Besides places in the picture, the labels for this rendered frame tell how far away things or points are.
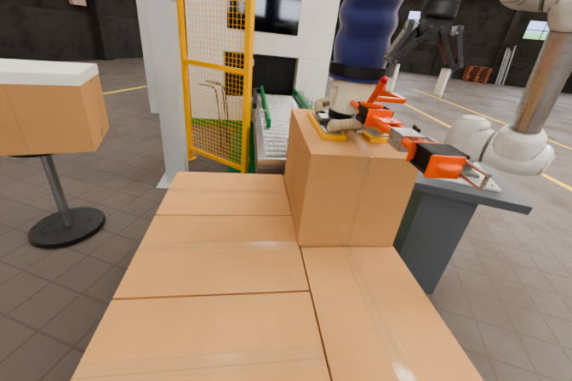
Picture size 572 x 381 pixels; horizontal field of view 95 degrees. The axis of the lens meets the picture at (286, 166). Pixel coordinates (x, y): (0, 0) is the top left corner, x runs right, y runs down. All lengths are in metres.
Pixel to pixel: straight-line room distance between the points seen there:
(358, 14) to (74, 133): 1.45
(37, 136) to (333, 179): 1.45
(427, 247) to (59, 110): 2.02
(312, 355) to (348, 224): 0.46
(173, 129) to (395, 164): 1.78
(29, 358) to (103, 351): 0.81
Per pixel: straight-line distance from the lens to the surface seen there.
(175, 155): 2.40
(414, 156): 0.67
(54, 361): 1.64
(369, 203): 1.03
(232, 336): 0.85
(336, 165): 0.90
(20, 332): 1.80
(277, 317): 0.88
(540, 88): 1.33
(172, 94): 2.23
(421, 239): 1.66
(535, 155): 1.44
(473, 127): 1.47
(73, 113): 1.70
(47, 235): 2.24
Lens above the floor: 1.28
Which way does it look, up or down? 26 degrees down
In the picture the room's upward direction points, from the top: 6 degrees clockwise
